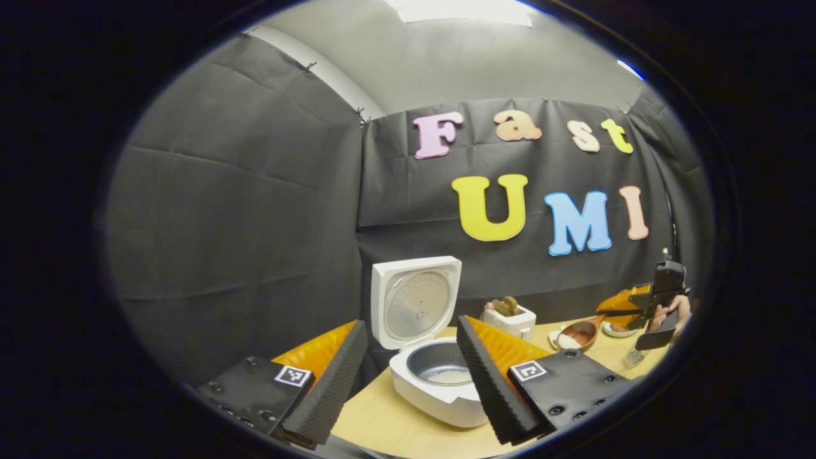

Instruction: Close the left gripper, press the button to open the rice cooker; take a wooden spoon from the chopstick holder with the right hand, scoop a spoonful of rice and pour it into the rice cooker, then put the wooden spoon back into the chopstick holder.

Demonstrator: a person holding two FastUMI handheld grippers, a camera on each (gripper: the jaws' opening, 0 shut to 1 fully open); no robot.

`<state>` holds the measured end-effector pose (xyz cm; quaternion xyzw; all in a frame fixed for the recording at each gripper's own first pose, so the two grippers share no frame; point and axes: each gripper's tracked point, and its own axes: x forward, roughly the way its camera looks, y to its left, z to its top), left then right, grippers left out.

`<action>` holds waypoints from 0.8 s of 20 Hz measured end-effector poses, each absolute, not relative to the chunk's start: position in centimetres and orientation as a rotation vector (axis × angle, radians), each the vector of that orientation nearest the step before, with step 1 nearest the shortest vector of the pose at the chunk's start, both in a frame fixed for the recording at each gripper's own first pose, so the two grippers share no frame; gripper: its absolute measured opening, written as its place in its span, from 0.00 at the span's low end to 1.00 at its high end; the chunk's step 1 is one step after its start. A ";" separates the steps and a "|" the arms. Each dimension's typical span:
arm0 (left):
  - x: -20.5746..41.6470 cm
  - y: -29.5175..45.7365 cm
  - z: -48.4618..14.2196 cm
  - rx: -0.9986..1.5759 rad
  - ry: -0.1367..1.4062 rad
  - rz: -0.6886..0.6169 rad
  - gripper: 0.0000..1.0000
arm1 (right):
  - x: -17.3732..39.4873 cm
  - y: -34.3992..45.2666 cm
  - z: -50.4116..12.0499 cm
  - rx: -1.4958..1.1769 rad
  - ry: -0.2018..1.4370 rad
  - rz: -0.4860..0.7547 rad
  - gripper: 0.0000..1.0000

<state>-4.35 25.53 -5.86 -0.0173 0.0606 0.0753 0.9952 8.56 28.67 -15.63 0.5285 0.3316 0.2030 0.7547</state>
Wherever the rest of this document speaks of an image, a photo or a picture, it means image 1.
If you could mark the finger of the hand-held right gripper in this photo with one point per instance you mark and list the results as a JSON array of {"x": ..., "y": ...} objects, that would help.
[
  {"x": 625, "y": 320},
  {"x": 628, "y": 301}
]

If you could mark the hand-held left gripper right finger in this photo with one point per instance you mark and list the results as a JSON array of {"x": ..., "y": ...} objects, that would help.
[{"x": 491, "y": 389}]

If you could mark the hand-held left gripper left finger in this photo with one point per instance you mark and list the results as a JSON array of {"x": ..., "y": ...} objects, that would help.
[{"x": 331, "y": 389}]

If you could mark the brown wooden spoon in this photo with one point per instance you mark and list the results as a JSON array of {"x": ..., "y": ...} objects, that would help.
[{"x": 577, "y": 335}]

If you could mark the white rice cooker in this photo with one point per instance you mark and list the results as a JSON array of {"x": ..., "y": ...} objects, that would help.
[{"x": 421, "y": 395}]

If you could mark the pale green plate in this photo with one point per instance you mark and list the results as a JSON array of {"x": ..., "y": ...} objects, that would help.
[{"x": 618, "y": 331}]

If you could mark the white toaster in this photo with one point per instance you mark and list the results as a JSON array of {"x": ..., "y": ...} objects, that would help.
[{"x": 519, "y": 322}]

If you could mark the brown bread slice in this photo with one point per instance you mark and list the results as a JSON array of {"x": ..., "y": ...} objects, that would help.
[
  {"x": 511, "y": 305},
  {"x": 500, "y": 308}
]

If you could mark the black backdrop cloth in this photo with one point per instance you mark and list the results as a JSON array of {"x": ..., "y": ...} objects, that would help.
[{"x": 242, "y": 223}]

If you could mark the large ceiling light panel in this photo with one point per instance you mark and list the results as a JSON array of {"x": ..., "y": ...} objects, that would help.
[{"x": 462, "y": 9}]

